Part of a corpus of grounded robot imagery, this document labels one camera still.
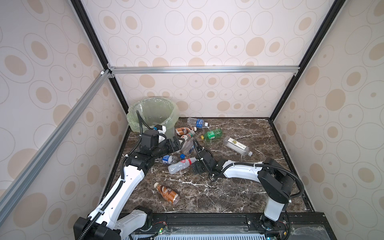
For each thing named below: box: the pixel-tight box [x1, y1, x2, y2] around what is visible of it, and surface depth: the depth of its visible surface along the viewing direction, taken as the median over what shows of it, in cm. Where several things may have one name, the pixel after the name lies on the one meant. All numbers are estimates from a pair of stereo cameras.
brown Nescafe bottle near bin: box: [175, 127, 197, 136], surface depth 108 cm
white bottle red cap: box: [167, 157, 197, 175], surface depth 91 cm
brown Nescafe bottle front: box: [153, 182, 180, 205], surface depth 80 cm
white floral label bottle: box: [180, 130, 196, 141], surface depth 107 cm
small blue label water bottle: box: [162, 154, 179, 165], surface depth 94 cm
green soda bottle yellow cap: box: [200, 128, 223, 141], surface depth 108 cm
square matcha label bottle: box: [223, 135, 253, 157], surface depth 101 cm
